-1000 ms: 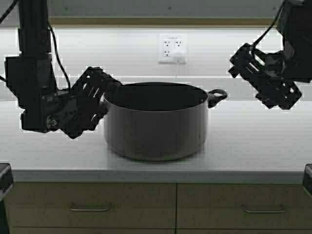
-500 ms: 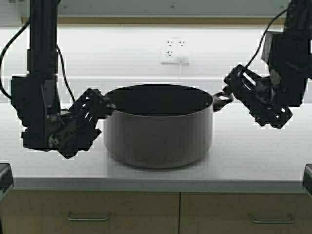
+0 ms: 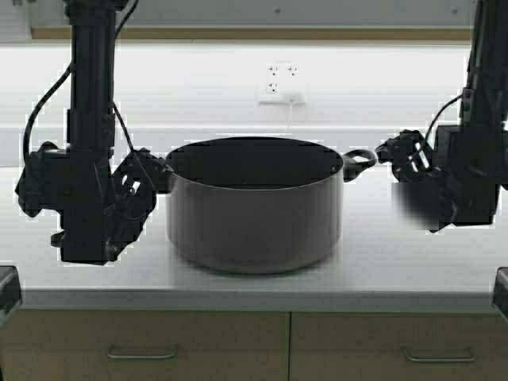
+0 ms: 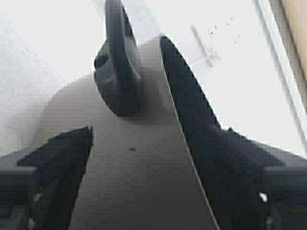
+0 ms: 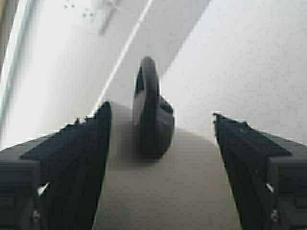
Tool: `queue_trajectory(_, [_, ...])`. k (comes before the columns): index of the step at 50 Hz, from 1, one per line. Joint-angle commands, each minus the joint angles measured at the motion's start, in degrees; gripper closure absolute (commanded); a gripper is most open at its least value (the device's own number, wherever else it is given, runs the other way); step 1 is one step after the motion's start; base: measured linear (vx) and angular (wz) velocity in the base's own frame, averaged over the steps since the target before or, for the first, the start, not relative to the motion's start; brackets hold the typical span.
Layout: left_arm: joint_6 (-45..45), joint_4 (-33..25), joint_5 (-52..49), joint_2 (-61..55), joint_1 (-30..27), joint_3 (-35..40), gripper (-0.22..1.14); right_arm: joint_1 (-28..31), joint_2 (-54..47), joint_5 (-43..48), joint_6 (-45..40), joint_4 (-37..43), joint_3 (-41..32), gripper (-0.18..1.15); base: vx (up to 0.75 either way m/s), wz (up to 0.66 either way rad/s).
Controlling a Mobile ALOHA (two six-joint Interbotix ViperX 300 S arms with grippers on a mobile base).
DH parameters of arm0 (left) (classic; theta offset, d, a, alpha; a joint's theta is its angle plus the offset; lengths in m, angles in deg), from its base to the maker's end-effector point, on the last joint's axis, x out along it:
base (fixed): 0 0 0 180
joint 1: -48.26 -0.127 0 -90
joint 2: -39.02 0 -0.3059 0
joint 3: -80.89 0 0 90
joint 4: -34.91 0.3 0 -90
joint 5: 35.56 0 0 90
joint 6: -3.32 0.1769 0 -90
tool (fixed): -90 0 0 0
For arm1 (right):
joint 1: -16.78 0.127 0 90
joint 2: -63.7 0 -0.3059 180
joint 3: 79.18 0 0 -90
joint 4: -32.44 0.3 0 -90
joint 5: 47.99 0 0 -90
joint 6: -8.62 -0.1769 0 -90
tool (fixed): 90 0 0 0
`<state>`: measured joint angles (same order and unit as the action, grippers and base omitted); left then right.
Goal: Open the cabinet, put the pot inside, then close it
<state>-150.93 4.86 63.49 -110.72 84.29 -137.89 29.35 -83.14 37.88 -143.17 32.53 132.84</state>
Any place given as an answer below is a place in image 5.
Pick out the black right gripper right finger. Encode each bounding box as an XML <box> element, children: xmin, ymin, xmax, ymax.
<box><xmin>213</xmin><ymin>114</ymin><xmax>307</xmax><ymax>230</ymax></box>

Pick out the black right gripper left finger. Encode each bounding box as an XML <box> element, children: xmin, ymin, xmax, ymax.
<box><xmin>0</xmin><ymin>102</ymin><xmax>112</xmax><ymax>230</ymax></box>

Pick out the grey pot with black handles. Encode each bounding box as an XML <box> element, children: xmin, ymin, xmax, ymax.
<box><xmin>93</xmin><ymin>57</ymin><xmax>241</xmax><ymax>230</ymax></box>

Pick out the white wall outlet plate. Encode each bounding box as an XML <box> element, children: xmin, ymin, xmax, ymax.
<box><xmin>62</xmin><ymin>0</ymin><xmax>114</xmax><ymax>35</ymax></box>

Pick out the white cable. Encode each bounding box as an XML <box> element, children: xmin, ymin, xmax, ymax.
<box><xmin>91</xmin><ymin>0</ymin><xmax>154</xmax><ymax>113</ymax></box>

